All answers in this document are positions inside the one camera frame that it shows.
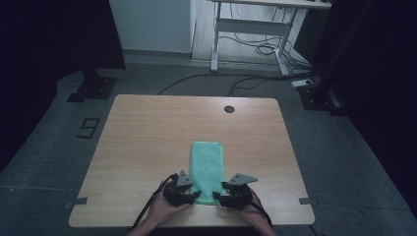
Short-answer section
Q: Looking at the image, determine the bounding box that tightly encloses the long black floor cable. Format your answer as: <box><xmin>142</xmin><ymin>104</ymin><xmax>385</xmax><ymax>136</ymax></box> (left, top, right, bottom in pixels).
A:
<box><xmin>156</xmin><ymin>73</ymin><xmax>296</xmax><ymax>96</ymax></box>

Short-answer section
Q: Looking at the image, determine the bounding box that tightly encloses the black stand base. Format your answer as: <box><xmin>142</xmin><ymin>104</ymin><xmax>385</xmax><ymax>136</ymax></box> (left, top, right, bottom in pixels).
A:
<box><xmin>298</xmin><ymin>83</ymin><xmax>348</xmax><ymax>116</ymax></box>
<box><xmin>67</xmin><ymin>67</ymin><xmax>118</xmax><ymax>103</ymax></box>

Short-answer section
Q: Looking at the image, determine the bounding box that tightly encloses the person's left hand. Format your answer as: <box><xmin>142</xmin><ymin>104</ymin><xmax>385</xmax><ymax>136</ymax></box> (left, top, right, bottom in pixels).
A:
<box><xmin>147</xmin><ymin>193</ymin><xmax>192</xmax><ymax>228</ymax></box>

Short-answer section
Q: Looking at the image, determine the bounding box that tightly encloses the white metal frame desk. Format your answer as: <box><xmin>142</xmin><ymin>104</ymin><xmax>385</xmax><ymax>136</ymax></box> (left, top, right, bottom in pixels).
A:
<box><xmin>209</xmin><ymin>0</ymin><xmax>332</xmax><ymax>77</ymax></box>

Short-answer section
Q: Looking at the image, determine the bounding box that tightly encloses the white power strip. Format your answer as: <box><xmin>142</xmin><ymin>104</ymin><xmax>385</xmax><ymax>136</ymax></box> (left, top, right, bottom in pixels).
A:
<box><xmin>291</xmin><ymin>79</ymin><xmax>315</xmax><ymax>89</ymax></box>

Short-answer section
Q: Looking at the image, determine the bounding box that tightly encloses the tangle of black cables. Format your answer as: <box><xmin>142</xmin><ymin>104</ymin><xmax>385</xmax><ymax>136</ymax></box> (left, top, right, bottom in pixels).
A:
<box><xmin>218</xmin><ymin>32</ymin><xmax>313</xmax><ymax>75</ymax></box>

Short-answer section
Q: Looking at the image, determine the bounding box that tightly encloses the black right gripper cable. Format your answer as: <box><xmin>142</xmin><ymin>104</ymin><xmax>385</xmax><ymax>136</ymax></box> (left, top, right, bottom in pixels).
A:
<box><xmin>249</xmin><ymin>193</ymin><xmax>273</xmax><ymax>228</ymax></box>

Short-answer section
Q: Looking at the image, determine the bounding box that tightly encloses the person's right hand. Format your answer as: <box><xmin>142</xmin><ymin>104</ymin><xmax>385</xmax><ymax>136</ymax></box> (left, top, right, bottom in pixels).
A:
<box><xmin>239</xmin><ymin>189</ymin><xmax>272</xmax><ymax>230</ymax></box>

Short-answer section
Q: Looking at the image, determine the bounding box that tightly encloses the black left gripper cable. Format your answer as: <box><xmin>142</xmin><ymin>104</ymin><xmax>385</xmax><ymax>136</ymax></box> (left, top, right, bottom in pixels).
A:
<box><xmin>132</xmin><ymin>174</ymin><xmax>178</xmax><ymax>229</ymax></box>

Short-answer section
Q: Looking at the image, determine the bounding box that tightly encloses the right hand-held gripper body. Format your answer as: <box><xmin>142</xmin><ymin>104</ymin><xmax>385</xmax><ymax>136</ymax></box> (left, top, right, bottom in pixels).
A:
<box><xmin>221</xmin><ymin>173</ymin><xmax>259</xmax><ymax>209</ymax></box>

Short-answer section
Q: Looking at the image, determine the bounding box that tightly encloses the dark curtain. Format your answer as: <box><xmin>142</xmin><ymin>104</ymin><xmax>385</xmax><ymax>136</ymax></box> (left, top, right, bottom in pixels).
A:
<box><xmin>311</xmin><ymin>0</ymin><xmax>417</xmax><ymax>219</ymax></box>
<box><xmin>0</xmin><ymin>0</ymin><xmax>127</xmax><ymax>173</ymax></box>

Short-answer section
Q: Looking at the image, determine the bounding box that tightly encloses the green cloth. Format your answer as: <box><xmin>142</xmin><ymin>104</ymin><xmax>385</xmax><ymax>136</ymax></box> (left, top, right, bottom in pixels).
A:
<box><xmin>189</xmin><ymin>141</ymin><xmax>227</xmax><ymax>207</ymax></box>

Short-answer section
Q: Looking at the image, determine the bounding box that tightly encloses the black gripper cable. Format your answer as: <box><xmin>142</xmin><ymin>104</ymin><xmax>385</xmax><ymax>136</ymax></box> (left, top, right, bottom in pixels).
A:
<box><xmin>132</xmin><ymin>174</ymin><xmax>178</xmax><ymax>229</ymax></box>
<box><xmin>249</xmin><ymin>193</ymin><xmax>273</xmax><ymax>228</ymax></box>

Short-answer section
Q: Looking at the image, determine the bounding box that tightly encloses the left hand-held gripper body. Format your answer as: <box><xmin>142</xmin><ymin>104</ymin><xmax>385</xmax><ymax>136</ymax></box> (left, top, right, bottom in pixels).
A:
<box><xmin>162</xmin><ymin>169</ymin><xmax>194</xmax><ymax>207</ymax></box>

